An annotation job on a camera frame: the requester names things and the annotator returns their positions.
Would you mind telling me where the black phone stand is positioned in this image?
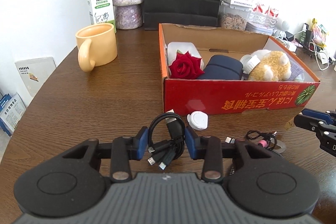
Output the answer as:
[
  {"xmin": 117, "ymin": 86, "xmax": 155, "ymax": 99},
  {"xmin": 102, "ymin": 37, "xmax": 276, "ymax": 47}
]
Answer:
[{"xmin": 299, "ymin": 23, "xmax": 312, "ymax": 47}]

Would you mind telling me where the black usb cable bundle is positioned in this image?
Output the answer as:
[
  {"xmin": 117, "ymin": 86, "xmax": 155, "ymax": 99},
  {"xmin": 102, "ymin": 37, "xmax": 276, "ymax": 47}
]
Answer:
[{"xmin": 146, "ymin": 112, "xmax": 186, "ymax": 171}]

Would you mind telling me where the clear cotton swab box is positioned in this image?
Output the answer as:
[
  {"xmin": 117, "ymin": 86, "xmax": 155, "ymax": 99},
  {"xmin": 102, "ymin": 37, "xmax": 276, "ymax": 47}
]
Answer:
[{"xmin": 166, "ymin": 42, "xmax": 205, "ymax": 69}]

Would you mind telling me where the water bottle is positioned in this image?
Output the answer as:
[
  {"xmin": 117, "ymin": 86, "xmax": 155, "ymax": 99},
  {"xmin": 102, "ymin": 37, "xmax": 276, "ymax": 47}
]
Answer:
[
  {"xmin": 245, "ymin": 4, "xmax": 265, "ymax": 32},
  {"xmin": 259, "ymin": 4, "xmax": 273, "ymax": 32},
  {"xmin": 268, "ymin": 8, "xmax": 279, "ymax": 30}
]

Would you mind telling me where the yellow plush toy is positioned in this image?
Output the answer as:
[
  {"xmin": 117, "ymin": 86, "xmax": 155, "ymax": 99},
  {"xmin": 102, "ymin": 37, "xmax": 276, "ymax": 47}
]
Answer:
[{"xmin": 248, "ymin": 50, "xmax": 291, "ymax": 81}]

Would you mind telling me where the white robot speaker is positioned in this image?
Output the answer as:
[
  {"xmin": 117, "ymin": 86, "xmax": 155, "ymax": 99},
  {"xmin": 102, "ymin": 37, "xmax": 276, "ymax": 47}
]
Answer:
[{"xmin": 273, "ymin": 19, "xmax": 289, "ymax": 39}]

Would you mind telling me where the braided cable coil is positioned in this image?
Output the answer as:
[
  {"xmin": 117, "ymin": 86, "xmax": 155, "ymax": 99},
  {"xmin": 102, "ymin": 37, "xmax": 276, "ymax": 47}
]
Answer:
[{"xmin": 225, "ymin": 130, "xmax": 287, "ymax": 177}]

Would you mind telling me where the white leaflet board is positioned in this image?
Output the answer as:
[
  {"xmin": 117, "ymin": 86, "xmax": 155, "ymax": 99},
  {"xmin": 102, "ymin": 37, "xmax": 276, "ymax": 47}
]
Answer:
[{"xmin": 15, "ymin": 57, "xmax": 56, "ymax": 97}]

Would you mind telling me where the white paper box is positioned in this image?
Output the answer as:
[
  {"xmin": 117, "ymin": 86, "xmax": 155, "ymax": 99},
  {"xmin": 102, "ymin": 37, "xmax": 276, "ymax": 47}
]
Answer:
[{"xmin": 222, "ymin": 0, "xmax": 254, "ymax": 9}]

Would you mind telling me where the navy zipper pouch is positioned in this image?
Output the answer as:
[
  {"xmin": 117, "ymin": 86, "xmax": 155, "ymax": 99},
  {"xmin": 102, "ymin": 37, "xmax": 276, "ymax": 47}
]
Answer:
[{"xmin": 197, "ymin": 55, "xmax": 243, "ymax": 80}]

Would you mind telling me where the red artificial rose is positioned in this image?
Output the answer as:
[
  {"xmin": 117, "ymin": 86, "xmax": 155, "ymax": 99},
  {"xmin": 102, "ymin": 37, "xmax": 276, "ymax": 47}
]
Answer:
[{"xmin": 169, "ymin": 51, "xmax": 205, "ymax": 80}]

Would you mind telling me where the white small round device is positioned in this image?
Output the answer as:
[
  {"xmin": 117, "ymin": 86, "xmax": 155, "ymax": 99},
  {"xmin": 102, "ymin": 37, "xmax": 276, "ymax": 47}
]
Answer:
[{"xmin": 187, "ymin": 111, "xmax": 209, "ymax": 131}]

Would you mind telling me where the yellow ceramic mug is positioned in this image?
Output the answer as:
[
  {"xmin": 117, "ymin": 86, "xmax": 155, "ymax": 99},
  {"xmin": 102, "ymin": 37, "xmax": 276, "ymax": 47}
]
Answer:
[{"xmin": 75, "ymin": 23, "xmax": 117, "ymax": 72}]

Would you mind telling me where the white charger block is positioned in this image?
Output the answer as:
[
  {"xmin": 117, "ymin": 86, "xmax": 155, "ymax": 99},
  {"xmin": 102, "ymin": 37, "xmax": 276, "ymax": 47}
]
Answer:
[{"xmin": 284, "ymin": 40, "xmax": 297, "ymax": 52}]

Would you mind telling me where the blue white booklet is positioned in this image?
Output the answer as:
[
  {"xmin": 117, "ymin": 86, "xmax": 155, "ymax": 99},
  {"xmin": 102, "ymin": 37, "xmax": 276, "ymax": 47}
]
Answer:
[{"xmin": 1, "ymin": 93, "xmax": 26, "ymax": 137}]

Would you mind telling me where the clear seed container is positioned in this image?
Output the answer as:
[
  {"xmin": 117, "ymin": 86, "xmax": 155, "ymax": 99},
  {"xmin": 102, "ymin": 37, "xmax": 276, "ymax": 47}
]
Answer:
[{"xmin": 219, "ymin": 2, "xmax": 251, "ymax": 31}]

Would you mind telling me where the red cardboard box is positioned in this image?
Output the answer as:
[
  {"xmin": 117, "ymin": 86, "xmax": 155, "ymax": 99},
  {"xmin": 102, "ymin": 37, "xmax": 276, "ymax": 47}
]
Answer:
[{"xmin": 158, "ymin": 23, "xmax": 320, "ymax": 115}]

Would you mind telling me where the white jar with lid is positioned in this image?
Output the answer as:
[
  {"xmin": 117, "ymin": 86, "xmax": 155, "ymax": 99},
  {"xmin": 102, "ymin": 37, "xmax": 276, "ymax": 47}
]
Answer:
[{"xmin": 240, "ymin": 55, "xmax": 261, "ymax": 74}]

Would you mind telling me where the snack packet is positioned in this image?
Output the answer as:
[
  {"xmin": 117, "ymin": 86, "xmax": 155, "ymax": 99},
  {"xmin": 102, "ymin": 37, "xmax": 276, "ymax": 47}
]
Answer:
[{"xmin": 311, "ymin": 18, "xmax": 326, "ymax": 49}]

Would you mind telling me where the purple fabric pouch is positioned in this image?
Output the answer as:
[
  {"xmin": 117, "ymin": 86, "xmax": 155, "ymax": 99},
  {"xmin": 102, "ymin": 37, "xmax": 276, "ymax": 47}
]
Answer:
[{"xmin": 288, "ymin": 60, "xmax": 305, "ymax": 82}]

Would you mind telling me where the yellow eraser block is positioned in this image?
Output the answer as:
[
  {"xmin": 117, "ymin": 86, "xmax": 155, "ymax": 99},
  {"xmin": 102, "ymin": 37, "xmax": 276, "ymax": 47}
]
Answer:
[{"xmin": 284, "ymin": 121, "xmax": 293, "ymax": 130}]

